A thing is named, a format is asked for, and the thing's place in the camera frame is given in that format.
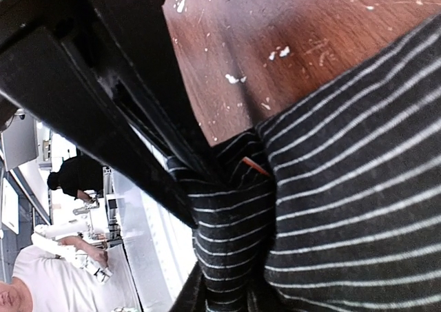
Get person in black clothes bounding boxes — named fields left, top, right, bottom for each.
left=47, top=154, right=103, bottom=204

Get black striped underwear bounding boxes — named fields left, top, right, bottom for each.
left=167, top=16, right=440, bottom=311

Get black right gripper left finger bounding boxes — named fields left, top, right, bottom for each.
left=1, top=29, right=196, bottom=228

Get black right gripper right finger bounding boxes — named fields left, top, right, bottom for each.
left=169, top=263, right=206, bottom=312

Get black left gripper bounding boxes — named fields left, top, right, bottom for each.
left=1, top=0, right=224, bottom=185

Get person in white shirt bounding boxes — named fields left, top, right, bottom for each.
left=0, top=234, right=114, bottom=312

